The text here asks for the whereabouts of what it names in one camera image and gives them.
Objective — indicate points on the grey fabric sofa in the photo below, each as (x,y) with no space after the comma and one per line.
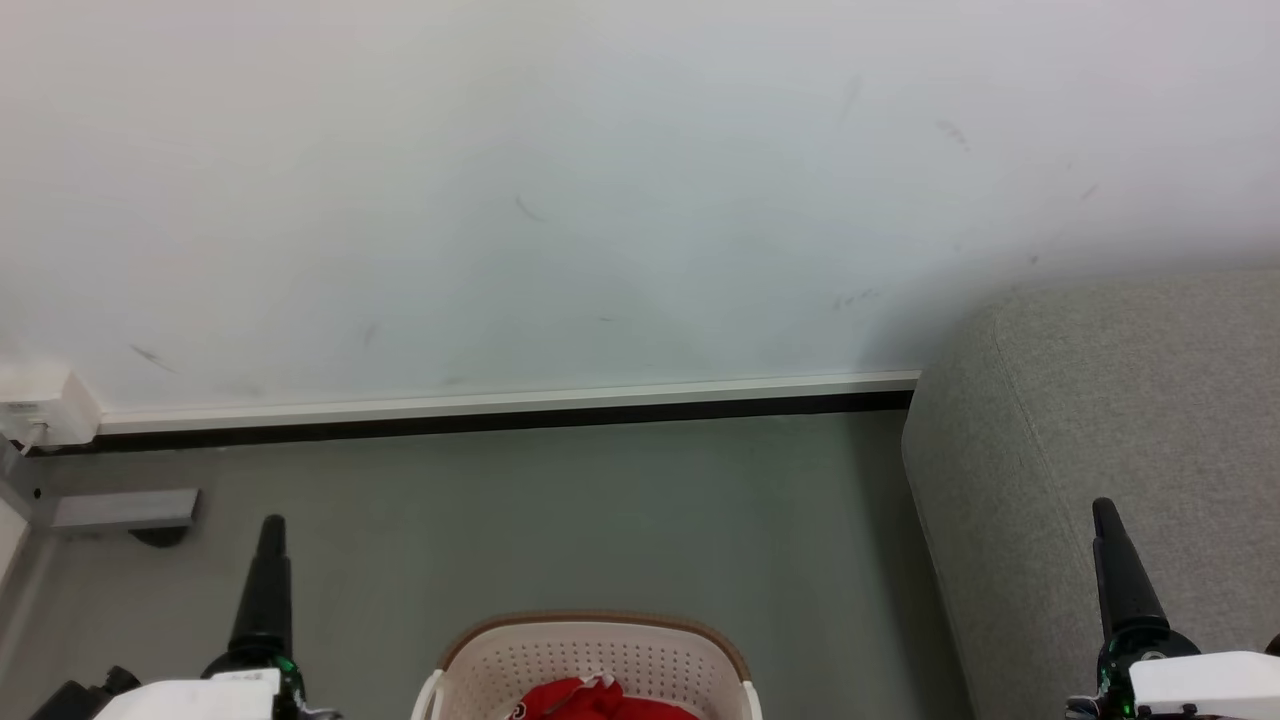
(1100,400)

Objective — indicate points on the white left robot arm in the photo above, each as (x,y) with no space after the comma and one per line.
(190,700)

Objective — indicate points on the grey metal frame foot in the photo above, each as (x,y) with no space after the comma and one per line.
(120,508)

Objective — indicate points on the black caster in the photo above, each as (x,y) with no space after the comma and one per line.
(160,538)

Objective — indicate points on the red and white garment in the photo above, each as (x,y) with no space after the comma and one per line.
(590,702)

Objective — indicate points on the white and black baseboard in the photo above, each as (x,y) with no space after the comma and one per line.
(500,410)

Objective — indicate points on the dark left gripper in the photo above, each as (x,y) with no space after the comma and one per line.
(262,655)

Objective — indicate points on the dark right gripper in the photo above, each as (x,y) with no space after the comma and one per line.
(1125,655)

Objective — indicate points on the cream perforated laundry basket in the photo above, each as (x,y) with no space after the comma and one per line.
(600,650)

